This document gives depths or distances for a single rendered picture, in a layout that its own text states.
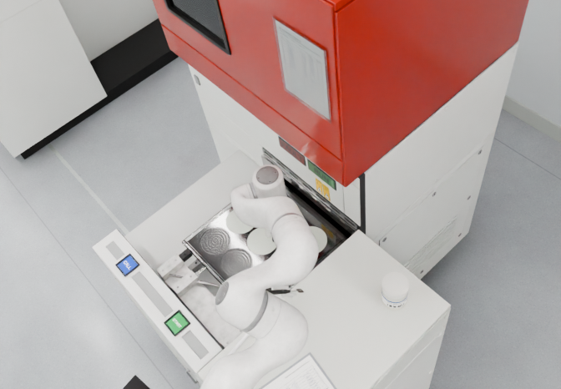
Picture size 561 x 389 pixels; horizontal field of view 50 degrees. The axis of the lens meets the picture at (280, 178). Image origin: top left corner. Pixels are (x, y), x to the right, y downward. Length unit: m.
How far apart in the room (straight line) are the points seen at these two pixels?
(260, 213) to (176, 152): 1.89
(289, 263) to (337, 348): 0.43
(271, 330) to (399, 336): 0.48
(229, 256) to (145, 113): 1.88
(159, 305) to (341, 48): 0.96
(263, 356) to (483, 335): 1.58
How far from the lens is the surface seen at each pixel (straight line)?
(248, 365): 1.31
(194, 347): 1.73
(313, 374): 1.64
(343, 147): 1.44
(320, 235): 1.88
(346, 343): 1.67
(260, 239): 1.90
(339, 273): 1.75
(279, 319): 1.30
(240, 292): 1.26
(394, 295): 1.62
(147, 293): 1.84
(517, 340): 2.77
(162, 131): 3.50
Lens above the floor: 2.53
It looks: 54 degrees down
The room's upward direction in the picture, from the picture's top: 12 degrees counter-clockwise
